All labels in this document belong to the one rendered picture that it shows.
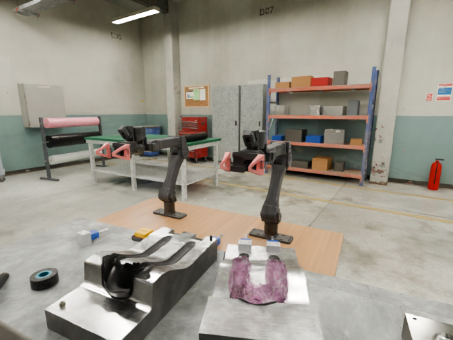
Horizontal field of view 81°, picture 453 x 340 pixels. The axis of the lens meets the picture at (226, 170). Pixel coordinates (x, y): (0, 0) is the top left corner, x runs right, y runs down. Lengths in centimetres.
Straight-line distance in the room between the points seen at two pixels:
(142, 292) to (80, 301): 18
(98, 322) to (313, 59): 611
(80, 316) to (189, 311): 28
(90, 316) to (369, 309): 77
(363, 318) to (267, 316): 33
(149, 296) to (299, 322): 38
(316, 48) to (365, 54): 97
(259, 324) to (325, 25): 617
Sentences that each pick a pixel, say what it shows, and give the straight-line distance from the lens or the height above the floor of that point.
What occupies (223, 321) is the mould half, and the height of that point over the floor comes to 91.
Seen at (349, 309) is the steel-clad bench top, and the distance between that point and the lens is 96.
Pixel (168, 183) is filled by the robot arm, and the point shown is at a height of 98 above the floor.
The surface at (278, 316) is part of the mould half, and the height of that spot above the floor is 91.
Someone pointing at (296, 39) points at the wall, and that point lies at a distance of 663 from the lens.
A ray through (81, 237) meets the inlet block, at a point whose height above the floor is 84.
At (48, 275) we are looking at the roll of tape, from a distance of 113.
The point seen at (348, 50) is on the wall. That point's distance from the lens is 628.
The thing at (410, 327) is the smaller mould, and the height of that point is 87.
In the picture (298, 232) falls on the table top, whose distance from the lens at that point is 138.
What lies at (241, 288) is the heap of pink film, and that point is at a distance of 81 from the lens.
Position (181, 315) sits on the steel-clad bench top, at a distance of 88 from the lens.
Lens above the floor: 137
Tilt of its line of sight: 12 degrees down
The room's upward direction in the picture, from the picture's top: straight up
